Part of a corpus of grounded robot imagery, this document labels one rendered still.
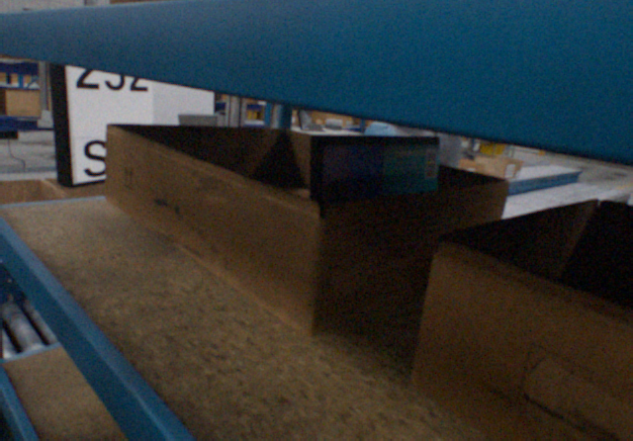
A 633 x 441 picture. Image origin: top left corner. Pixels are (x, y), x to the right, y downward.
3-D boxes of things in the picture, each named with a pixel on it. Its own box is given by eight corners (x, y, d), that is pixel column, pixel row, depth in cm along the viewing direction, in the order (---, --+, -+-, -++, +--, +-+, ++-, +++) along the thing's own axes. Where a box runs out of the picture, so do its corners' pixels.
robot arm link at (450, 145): (468, 171, 151) (476, 118, 147) (432, 175, 142) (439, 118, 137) (432, 163, 163) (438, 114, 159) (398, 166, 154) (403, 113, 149)
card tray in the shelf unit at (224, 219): (497, 263, 54) (515, 180, 52) (307, 339, 33) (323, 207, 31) (280, 183, 82) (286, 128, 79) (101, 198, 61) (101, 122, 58)
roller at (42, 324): (78, 396, 115) (78, 379, 113) (22, 309, 149) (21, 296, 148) (99, 388, 118) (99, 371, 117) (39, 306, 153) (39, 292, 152)
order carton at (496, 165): (501, 180, 409) (506, 161, 405) (471, 173, 429) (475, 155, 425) (519, 178, 437) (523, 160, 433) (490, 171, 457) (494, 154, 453)
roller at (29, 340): (66, 380, 111) (75, 393, 114) (11, 296, 146) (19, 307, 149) (45, 395, 109) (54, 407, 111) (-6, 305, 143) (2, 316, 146)
